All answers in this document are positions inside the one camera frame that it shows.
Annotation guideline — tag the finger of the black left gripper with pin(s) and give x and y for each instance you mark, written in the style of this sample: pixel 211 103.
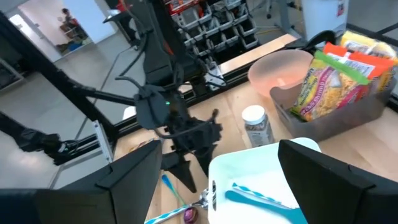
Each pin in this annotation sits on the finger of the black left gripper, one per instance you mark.
pixel 207 161
pixel 182 171

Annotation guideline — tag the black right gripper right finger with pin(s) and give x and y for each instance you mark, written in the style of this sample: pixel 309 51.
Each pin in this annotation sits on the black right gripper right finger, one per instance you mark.
pixel 335 193

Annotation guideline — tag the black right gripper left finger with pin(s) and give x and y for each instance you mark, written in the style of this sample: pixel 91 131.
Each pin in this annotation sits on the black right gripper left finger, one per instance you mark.
pixel 124 193

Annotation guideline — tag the white plastic bin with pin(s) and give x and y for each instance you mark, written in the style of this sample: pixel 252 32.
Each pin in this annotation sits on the white plastic bin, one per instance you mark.
pixel 248 161

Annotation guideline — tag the white-lidded spice jar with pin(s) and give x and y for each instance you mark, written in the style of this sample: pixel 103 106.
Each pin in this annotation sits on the white-lidded spice jar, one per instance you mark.
pixel 256 124

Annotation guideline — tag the teal plastic spoon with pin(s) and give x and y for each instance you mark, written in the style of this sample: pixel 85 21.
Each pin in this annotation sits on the teal plastic spoon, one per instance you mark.
pixel 264 205

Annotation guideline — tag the green ramen packet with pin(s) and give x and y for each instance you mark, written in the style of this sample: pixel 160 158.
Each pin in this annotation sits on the green ramen packet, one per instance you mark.
pixel 329 90

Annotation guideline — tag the orange ramen packet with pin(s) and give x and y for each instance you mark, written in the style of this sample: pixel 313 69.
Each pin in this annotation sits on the orange ramen packet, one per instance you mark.
pixel 370 65

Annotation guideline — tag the yellow ramen packet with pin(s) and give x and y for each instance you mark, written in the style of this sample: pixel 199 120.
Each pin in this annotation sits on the yellow ramen packet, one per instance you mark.
pixel 367 45

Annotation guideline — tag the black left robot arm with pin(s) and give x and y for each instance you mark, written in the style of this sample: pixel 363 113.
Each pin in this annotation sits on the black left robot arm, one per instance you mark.
pixel 158 62

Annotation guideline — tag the dark grey plastic bin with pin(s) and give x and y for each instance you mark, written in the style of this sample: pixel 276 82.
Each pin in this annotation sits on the dark grey plastic bin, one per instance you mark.
pixel 342 123

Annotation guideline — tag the pink translucent bowl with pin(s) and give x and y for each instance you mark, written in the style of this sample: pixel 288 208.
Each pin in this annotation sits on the pink translucent bowl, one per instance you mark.
pixel 276 71

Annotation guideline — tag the grey parts bin shelf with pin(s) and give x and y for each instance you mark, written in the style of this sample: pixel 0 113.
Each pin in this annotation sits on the grey parts bin shelf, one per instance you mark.
pixel 217 28

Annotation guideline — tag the black side table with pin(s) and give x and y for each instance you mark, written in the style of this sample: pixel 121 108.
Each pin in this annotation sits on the black side table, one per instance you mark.
pixel 124 21

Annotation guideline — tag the grey cart base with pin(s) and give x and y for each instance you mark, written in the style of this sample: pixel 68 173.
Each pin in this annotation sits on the grey cart base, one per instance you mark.
pixel 284 18

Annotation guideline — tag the grey metal rack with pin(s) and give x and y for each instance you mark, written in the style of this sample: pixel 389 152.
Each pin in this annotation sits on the grey metal rack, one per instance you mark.
pixel 9 74

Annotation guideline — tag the person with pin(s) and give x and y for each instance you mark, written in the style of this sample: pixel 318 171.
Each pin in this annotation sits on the person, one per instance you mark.
pixel 70 18

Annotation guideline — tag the white trash can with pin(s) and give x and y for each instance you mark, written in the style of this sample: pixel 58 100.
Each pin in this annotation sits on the white trash can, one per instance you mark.
pixel 323 15

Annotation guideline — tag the grey metal mounting bracket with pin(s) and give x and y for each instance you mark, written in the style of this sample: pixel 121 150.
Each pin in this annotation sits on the grey metal mounting bracket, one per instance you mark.
pixel 101 140

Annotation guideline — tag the black aluminium table frame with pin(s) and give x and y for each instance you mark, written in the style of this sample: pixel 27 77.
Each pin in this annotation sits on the black aluminium table frame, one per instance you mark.
pixel 62 81

